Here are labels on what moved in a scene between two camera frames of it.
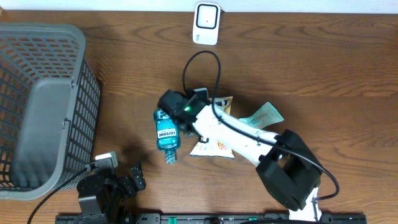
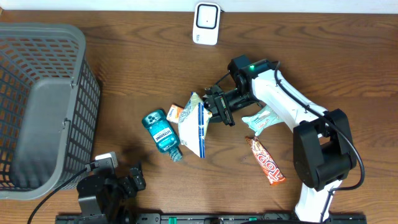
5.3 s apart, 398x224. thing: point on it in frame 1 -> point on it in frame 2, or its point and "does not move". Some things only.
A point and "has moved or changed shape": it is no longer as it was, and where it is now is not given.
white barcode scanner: (206, 28) does not move
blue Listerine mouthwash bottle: (168, 139) has moved or changed shape
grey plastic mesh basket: (50, 107) does not move
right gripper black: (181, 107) -> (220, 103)
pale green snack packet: (267, 115) does not move
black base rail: (203, 218) does not move
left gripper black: (130, 187) does not move
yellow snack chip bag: (215, 148) has moved or changed shape
